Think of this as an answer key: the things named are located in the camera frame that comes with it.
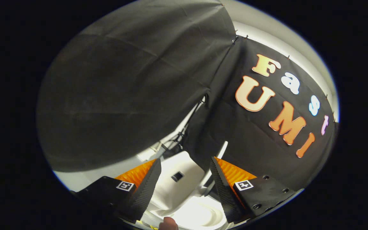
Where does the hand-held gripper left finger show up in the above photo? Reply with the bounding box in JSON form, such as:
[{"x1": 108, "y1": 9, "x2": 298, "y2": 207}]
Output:
[{"x1": 71, "y1": 158, "x2": 162, "y2": 224}]

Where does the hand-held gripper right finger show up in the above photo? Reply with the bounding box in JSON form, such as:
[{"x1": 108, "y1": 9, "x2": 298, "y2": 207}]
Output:
[{"x1": 210, "y1": 157, "x2": 303, "y2": 224}]

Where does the backdrop stand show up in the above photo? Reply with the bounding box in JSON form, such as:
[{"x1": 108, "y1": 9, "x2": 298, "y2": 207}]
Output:
[{"x1": 151, "y1": 95, "x2": 207, "y2": 157}]

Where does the black backdrop cloth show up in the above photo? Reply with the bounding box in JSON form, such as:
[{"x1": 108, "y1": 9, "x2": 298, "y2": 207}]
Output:
[{"x1": 36, "y1": 0, "x2": 338, "y2": 193}]

